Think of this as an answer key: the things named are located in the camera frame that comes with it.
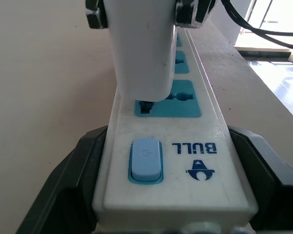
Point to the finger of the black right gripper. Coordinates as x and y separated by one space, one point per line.
95 14
193 12

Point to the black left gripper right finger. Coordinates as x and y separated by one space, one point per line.
271 180

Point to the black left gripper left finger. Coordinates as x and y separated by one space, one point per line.
68 185

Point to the white charger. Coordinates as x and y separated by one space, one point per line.
141 48

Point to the white power strip blue sockets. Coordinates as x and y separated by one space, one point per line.
185 185

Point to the dark window frame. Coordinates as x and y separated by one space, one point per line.
263 52

